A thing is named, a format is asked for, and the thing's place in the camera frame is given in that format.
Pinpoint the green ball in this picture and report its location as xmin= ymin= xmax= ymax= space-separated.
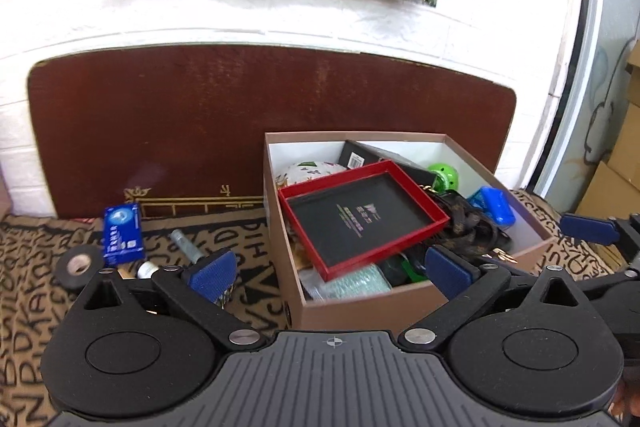
xmin=428 ymin=162 xmax=461 ymax=194

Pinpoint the dark red wooden headboard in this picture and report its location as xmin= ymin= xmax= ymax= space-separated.
xmin=27 ymin=45 xmax=518 ymax=220

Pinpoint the white framed glass door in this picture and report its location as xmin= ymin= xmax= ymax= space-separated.
xmin=530 ymin=0 xmax=640 ymax=198

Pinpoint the grey metal cylinder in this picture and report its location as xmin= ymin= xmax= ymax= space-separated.
xmin=169 ymin=229 xmax=207 ymax=266

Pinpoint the brown cardboard storage box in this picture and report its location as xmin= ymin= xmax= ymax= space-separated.
xmin=263 ymin=131 xmax=557 ymax=331

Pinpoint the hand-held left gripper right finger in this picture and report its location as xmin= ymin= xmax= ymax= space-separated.
xmin=397 ymin=244 xmax=597 ymax=354

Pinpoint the letter printed brown blanket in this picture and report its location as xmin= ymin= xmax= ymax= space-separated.
xmin=0 ymin=188 xmax=640 ymax=427

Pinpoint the white floral pouch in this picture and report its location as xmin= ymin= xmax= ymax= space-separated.
xmin=274 ymin=159 xmax=348 ymax=190

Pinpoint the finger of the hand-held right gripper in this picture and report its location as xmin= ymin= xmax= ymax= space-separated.
xmin=559 ymin=212 xmax=640 ymax=259
xmin=472 ymin=255 xmax=640 ymax=300

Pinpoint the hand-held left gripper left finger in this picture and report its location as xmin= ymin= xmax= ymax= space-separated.
xmin=75 ymin=249 xmax=269 ymax=354

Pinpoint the black tape roll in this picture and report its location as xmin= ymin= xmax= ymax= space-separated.
xmin=55 ymin=244 xmax=107 ymax=294

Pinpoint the open cardboard box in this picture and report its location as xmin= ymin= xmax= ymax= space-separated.
xmin=574 ymin=52 xmax=640 ymax=233

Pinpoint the blue tissue pack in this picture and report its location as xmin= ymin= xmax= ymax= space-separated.
xmin=102 ymin=202 xmax=147 ymax=267

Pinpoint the brown patterned strap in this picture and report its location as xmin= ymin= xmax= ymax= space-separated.
xmin=425 ymin=187 xmax=516 ymax=264

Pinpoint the blue wrapped pack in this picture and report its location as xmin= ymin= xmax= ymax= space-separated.
xmin=468 ymin=186 xmax=517 ymax=228

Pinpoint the black small box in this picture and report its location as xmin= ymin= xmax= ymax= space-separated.
xmin=338 ymin=139 xmax=434 ymax=182

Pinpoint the red framed black tray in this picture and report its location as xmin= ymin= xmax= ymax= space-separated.
xmin=277 ymin=159 xmax=451 ymax=283

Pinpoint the teal bubble wrap packet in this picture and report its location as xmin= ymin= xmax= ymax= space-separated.
xmin=303 ymin=263 xmax=393 ymax=304

